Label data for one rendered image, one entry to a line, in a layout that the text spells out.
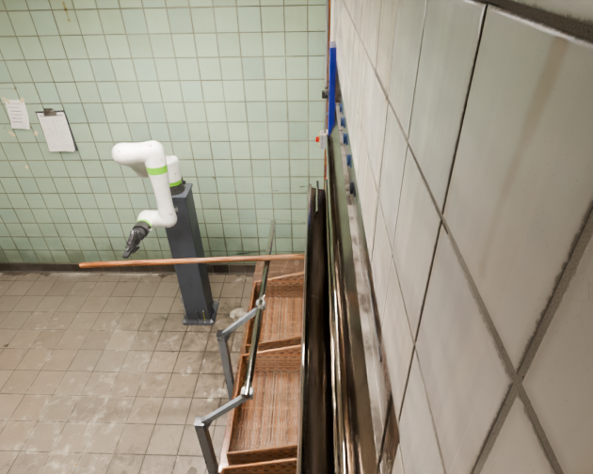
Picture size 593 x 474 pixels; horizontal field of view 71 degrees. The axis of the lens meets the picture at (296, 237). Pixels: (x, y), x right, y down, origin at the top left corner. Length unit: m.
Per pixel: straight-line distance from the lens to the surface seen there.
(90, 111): 3.62
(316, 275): 1.80
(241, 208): 3.62
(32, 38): 3.64
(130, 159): 2.52
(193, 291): 3.42
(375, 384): 0.84
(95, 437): 3.25
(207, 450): 2.11
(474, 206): 0.29
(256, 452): 2.08
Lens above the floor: 2.58
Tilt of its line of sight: 35 degrees down
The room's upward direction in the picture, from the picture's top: 2 degrees counter-clockwise
